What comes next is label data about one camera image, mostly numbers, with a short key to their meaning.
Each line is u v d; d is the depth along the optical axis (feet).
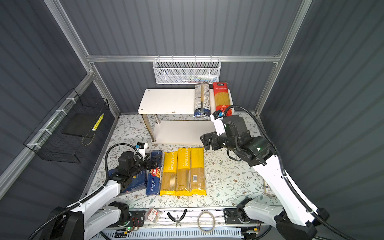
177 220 2.40
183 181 2.75
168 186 2.70
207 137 1.83
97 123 2.55
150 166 2.48
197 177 2.78
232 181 2.84
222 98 2.51
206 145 1.86
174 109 2.48
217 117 1.78
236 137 1.44
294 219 1.18
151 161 2.47
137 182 2.58
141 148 2.44
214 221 2.37
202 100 2.47
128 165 2.19
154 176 2.77
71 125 2.44
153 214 2.40
